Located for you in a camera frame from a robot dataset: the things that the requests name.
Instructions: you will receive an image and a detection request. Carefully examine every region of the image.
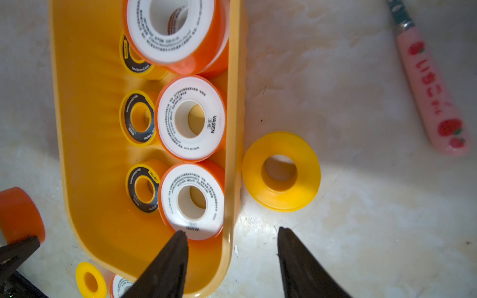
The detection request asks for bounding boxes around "spoon with pink handle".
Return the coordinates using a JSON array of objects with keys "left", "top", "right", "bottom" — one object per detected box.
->
[{"left": 386, "top": 1, "right": 470, "bottom": 156}]

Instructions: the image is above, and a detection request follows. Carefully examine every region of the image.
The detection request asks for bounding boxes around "yellow black tape roll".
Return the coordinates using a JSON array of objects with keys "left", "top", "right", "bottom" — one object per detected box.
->
[
  {"left": 119, "top": 32, "right": 169, "bottom": 81},
  {"left": 125, "top": 159, "right": 168, "bottom": 213},
  {"left": 119, "top": 89, "right": 159, "bottom": 147}
]

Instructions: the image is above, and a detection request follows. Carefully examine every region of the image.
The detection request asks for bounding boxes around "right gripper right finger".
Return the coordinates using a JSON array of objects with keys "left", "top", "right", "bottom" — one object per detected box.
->
[{"left": 277, "top": 227, "right": 350, "bottom": 298}]

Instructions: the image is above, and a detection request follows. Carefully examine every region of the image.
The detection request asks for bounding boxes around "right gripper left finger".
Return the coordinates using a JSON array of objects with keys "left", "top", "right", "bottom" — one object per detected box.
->
[{"left": 123, "top": 231, "right": 189, "bottom": 298}]

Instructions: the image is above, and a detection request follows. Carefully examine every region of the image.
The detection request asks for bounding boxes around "yellow plastic storage box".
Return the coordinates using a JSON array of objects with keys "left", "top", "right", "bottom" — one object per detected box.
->
[{"left": 48, "top": 1, "right": 248, "bottom": 298}]

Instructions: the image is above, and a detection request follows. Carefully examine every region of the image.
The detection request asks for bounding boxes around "orange tape roll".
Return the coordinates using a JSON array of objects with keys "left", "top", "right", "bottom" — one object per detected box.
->
[
  {"left": 159, "top": 160, "right": 225, "bottom": 241},
  {"left": 108, "top": 274, "right": 134, "bottom": 298},
  {"left": 122, "top": 0, "right": 230, "bottom": 78},
  {"left": 1, "top": 187, "right": 45, "bottom": 247},
  {"left": 154, "top": 75, "right": 227, "bottom": 162}
]

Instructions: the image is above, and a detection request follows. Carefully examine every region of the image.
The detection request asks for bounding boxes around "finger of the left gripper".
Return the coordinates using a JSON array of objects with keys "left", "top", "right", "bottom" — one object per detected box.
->
[{"left": 1, "top": 236, "right": 40, "bottom": 283}]

